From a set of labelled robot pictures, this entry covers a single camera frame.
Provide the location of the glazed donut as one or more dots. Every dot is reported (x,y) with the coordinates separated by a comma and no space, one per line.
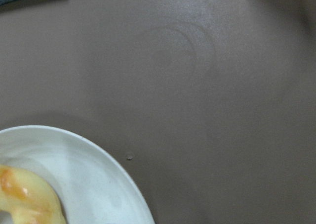
(28,198)

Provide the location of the white round plate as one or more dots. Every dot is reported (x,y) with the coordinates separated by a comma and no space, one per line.
(91,185)

